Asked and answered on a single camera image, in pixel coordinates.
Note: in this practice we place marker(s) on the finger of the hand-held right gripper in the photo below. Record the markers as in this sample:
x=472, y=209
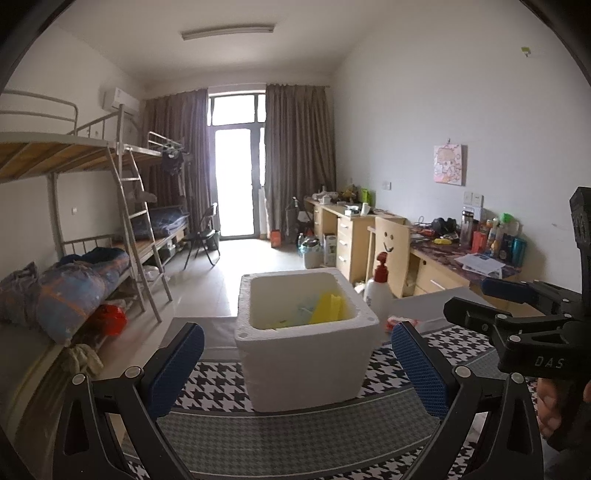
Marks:
x=475, y=314
x=505, y=290

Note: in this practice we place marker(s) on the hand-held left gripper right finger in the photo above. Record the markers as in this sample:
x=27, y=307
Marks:
x=422, y=369

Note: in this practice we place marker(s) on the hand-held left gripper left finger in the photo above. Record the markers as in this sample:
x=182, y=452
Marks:
x=178, y=369

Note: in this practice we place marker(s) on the yellow sponge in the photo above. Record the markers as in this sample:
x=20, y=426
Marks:
x=328, y=309

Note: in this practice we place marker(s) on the white foam box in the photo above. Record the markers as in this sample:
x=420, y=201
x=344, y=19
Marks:
x=304, y=364

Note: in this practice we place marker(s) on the person's right hand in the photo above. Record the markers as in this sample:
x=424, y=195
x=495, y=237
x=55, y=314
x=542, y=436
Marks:
x=548, y=406

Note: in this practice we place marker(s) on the white paper sheet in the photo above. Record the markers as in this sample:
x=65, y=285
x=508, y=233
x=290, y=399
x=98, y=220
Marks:
x=480, y=264

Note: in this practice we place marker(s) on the houndstooth patterned blanket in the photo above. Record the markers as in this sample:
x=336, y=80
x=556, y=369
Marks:
x=217, y=378

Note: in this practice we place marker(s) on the teal bottle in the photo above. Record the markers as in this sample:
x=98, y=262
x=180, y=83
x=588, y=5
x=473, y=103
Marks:
x=518, y=251

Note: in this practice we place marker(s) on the red snack packet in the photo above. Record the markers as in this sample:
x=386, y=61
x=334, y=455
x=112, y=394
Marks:
x=400, y=323

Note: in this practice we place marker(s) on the white bottle green cap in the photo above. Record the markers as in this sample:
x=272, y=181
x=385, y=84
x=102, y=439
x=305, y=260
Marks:
x=507, y=230

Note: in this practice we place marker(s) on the wooden desk with clutter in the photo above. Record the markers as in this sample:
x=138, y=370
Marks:
x=438, y=265

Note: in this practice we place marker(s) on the dark thermos bottle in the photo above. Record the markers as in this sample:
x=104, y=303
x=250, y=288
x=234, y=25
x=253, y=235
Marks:
x=467, y=226

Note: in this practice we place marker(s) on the red plastic bag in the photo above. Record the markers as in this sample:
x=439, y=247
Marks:
x=111, y=319

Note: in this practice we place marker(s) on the white pump bottle red top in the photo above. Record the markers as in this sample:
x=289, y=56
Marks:
x=378, y=295

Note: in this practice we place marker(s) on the black headphones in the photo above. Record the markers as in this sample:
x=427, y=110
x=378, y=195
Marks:
x=444, y=225

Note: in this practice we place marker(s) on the yellow green cloth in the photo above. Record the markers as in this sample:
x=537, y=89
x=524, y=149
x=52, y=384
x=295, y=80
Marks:
x=83, y=360

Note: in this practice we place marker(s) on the white basin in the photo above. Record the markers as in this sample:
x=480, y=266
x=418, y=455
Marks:
x=152, y=274

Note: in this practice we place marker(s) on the wooden chair smiley face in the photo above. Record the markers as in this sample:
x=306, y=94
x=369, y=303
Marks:
x=390, y=258

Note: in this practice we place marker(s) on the blue orange quilt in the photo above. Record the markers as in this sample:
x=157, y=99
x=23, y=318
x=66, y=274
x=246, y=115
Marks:
x=78, y=295

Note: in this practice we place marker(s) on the black folding chair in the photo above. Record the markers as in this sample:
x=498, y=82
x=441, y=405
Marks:
x=203, y=240

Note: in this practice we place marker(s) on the dark blue quilt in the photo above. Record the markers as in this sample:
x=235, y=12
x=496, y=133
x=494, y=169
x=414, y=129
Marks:
x=166, y=219

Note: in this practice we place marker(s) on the white carton box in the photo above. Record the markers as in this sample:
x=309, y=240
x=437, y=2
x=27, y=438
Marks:
x=330, y=250

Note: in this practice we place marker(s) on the grey metal bunk ladder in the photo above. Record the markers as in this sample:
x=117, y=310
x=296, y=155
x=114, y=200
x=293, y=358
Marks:
x=138, y=221

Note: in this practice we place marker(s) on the white bucket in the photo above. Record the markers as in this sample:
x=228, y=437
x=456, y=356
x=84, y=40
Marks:
x=312, y=254

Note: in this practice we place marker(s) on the orange bag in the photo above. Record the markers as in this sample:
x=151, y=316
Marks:
x=276, y=238

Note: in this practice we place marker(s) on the purple grey cloth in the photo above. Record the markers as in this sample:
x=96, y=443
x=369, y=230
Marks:
x=18, y=295

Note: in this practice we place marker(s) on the glass balcony door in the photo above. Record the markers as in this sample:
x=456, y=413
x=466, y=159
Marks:
x=236, y=180

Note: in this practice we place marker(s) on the hanging dark clothes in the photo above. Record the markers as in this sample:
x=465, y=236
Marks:
x=173, y=161

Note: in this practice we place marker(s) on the grey metal bunk bed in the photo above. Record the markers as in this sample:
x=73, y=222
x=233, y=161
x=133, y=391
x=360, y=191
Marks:
x=150, y=157
x=51, y=154

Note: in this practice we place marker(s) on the brown curtain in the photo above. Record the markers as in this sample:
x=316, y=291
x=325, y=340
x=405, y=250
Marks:
x=178, y=134
x=300, y=147

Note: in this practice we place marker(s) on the white air conditioner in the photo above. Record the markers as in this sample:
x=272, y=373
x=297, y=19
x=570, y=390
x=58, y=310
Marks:
x=121, y=101

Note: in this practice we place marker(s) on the ceiling tube light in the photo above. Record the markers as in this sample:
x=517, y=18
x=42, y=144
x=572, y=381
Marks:
x=227, y=32

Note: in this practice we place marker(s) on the white wall socket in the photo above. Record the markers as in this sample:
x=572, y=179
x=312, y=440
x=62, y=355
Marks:
x=473, y=199

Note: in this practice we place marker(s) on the pink cartoon wall picture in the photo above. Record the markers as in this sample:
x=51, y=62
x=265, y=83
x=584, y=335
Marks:
x=449, y=165

